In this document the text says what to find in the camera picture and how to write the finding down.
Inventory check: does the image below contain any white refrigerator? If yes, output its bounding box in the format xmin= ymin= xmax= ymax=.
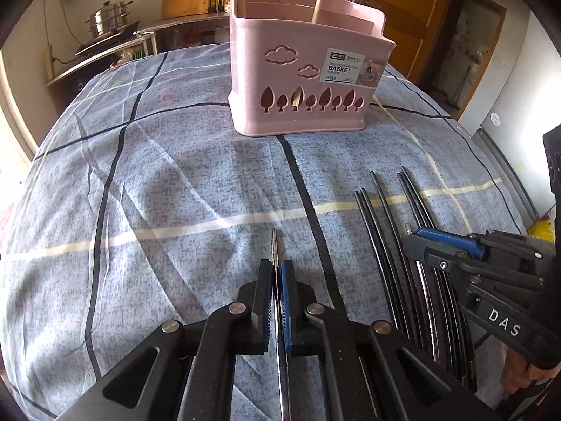
xmin=458 ymin=9 xmax=561 ymax=234

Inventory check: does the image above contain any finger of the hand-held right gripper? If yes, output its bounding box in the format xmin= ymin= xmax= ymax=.
xmin=414 ymin=227 xmax=559 ymax=269
xmin=402 ymin=237 xmax=542 ymax=294

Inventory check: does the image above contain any blue plaid tablecloth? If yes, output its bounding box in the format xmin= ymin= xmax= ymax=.
xmin=0 ymin=41 xmax=527 ymax=421

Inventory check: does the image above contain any black gas stove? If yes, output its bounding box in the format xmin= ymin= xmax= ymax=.
xmin=74 ymin=20 xmax=142 ymax=56

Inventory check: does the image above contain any pink plastic utensil basket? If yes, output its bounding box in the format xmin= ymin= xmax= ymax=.
xmin=228 ymin=0 xmax=397 ymax=136

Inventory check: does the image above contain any stainless steel kitchen counter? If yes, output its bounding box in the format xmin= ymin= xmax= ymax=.
xmin=45 ymin=11 xmax=231 ymax=89

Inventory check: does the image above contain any brown wooden door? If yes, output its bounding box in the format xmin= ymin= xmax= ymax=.
xmin=351 ymin=0 xmax=457 ymax=83

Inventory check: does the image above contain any yellow plastic bag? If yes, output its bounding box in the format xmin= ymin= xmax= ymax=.
xmin=526 ymin=220 xmax=558 ymax=243

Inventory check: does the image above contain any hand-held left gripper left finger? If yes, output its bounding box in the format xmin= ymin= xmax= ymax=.
xmin=57 ymin=260 xmax=275 ymax=421

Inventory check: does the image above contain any stainless steel steamer pot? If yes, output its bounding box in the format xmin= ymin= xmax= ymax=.
xmin=85 ymin=1 xmax=134 ymax=39

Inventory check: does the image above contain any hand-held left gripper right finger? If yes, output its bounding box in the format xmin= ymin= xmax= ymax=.
xmin=280 ymin=260 xmax=502 ymax=421

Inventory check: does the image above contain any person's right hand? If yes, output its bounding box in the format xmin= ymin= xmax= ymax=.
xmin=504 ymin=346 xmax=559 ymax=400

